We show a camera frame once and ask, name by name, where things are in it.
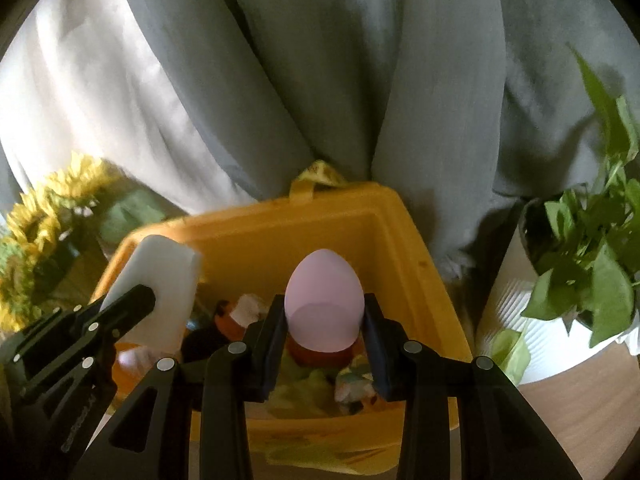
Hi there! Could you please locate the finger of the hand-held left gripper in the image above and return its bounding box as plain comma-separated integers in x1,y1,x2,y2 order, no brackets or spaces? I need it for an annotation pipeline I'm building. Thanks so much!
0,284,157,397

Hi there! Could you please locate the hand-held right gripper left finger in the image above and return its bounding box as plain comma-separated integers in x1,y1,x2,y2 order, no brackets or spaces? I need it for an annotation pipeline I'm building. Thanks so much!
70,295,289,480

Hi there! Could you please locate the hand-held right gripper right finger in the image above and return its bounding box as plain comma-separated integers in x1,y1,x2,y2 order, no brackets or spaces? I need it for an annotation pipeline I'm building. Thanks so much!
361,293,582,480

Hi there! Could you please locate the blue printed tissue pack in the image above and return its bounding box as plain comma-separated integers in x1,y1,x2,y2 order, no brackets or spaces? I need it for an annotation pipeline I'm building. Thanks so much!
334,360,382,413

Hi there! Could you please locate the white soft block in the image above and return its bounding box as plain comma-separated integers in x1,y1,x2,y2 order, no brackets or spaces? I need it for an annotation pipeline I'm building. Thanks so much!
99,234,202,357

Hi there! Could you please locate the green fabric piece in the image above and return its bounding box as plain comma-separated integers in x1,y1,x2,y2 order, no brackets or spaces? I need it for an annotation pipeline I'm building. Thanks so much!
267,352,343,418

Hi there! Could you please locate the pink makeup sponge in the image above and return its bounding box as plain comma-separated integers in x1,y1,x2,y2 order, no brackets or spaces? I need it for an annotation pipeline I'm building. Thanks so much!
284,248,365,353

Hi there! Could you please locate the orange plastic crate with straps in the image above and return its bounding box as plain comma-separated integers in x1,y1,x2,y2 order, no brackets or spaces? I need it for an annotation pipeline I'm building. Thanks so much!
92,160,475,467

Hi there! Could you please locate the black orange plush toy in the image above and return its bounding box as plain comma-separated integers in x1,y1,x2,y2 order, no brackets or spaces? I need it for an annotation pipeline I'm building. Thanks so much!
181,294,270,362

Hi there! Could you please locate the artificial sunflower bouquet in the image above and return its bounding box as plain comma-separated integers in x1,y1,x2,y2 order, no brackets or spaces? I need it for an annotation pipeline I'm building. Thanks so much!
0,152,168,332

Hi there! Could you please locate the white ribbed plant pot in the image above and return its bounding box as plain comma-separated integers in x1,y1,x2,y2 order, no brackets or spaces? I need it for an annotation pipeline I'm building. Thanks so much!
474,194,640,387

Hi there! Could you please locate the white curtain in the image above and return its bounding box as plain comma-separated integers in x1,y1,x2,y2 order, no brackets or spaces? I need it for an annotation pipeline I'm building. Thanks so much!
0,0,266,223

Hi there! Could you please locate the green leafy plant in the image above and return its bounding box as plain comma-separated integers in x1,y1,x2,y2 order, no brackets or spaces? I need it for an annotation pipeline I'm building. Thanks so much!
487,47,640,386

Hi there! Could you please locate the grey curtain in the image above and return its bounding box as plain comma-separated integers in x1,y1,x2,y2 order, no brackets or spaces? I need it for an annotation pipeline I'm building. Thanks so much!
115,0,640,283

